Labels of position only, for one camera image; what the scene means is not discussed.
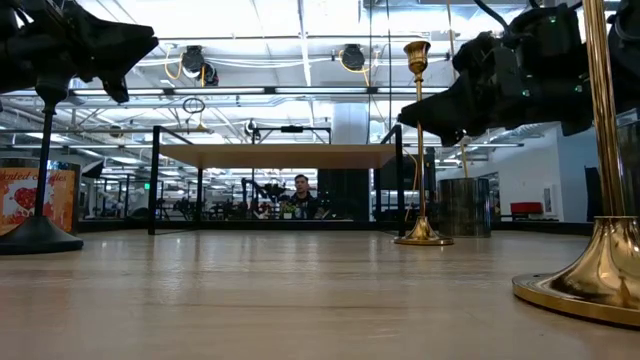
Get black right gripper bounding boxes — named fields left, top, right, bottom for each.
left=398, top=3, right=594, bottom=147

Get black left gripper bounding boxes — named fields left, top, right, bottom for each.
left=0, top=0, right=160, bottom=105

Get orange scented candle box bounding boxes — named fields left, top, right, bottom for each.
left=0, top=158, right=82, bottom=237

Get glass candle jar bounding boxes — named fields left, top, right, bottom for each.
left=437, top=176, right=493, bottom=239

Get gold brass candlestick holder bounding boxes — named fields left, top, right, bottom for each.
left=512, top=0, right=640, bottom=330
left=393, top=40, right=455, bottom=247

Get black candlestick holder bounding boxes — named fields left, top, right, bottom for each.
left=0, top=74, right=85, bottom=256

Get wooden riser shelf black legs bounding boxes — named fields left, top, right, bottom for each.
left=147, top=124, right=407, bottom=237

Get person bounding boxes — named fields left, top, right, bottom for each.
left=288, top=173, right=320, bottom=221

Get black ceiling cable reel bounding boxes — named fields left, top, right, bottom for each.
left=341, top=43, right=367, bottom=72
left=180, top=44, right=207, bottom=76

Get black overhead frame bar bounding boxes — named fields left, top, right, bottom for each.
left=68, top=85, right=451, bottom=97

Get black table frame rail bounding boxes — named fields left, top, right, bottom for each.
left=77, top=218, right=596, bottom=236

